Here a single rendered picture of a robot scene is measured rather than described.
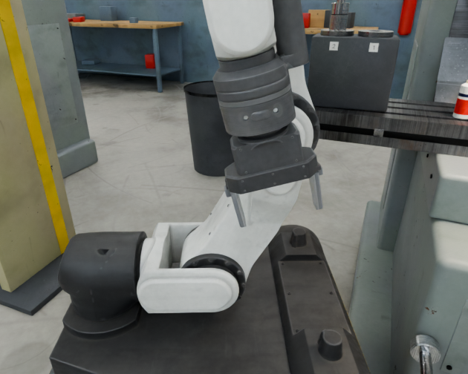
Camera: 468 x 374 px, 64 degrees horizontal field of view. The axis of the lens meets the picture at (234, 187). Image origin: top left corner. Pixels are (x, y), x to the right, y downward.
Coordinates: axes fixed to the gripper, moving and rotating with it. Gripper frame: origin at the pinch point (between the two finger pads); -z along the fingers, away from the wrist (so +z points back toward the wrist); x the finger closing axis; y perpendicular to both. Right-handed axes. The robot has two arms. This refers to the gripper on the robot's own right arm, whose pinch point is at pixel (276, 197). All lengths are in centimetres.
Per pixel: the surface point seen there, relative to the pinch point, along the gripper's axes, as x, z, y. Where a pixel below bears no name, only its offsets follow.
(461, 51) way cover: 74, -9, 81
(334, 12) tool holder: 29, 14, 62
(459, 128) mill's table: 50, -17, 40
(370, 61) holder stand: 34, 1, 55
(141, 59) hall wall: -135, -36, 596
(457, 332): 33, -50, 10
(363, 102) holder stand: 32, -9, 55
